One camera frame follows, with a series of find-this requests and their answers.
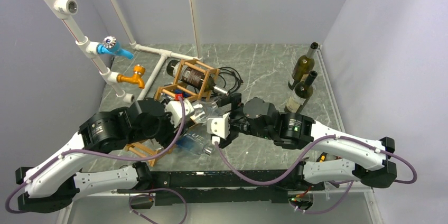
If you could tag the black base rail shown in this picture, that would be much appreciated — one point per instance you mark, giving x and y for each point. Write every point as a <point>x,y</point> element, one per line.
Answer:
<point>223,186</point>

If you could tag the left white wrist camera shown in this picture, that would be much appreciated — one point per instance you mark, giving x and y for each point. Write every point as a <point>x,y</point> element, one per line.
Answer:
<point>175,107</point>

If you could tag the blue square bottle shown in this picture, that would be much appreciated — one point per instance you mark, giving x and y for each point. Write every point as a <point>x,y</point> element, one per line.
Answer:
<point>195,143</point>

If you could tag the green wine bottle rear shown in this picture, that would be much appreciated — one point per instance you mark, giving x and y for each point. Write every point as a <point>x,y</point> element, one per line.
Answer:
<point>303,66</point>

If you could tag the dark wine bottle right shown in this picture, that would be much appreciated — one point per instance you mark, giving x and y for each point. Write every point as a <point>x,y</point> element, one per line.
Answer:
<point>301,94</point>

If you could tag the orange plastic faucet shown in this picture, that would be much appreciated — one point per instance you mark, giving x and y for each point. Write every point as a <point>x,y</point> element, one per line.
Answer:
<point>135,79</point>

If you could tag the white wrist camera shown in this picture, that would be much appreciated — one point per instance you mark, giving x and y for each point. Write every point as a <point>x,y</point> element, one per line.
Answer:
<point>175,107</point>
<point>218,128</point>

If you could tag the white PVC pipe frame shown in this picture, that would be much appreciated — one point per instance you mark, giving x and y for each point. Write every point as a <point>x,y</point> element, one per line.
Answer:
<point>65,11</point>

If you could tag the blue plastic faucet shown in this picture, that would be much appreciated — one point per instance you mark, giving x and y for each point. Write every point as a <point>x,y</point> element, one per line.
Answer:
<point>110,45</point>

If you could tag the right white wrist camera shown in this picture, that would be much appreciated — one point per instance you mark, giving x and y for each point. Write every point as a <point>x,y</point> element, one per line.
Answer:
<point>218,128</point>

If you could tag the yellow black screwdriver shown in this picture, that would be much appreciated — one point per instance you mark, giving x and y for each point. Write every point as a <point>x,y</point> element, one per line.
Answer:
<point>322,158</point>

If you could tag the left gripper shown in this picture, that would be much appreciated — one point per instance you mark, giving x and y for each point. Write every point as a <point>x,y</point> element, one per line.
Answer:
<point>173,119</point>

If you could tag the clear liquor bottle black cap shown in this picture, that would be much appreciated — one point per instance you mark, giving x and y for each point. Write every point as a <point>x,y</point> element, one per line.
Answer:
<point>203,110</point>

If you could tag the dark wine bottle front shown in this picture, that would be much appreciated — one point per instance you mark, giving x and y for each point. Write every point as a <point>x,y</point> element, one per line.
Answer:
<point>194,81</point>

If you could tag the wooden wine rack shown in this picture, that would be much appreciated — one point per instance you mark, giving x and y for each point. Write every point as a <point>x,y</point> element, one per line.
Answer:
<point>180,102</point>

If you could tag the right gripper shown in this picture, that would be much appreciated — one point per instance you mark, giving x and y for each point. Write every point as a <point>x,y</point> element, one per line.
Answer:
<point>235,100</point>

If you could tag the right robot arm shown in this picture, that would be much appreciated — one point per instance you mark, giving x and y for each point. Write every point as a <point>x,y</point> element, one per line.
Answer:
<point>328,155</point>

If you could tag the dark wine bottle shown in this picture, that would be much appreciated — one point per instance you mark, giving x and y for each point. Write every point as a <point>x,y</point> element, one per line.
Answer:
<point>301,94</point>
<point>194,81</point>

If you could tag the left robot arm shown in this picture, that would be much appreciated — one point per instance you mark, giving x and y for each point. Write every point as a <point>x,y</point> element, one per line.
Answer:
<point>58,181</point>

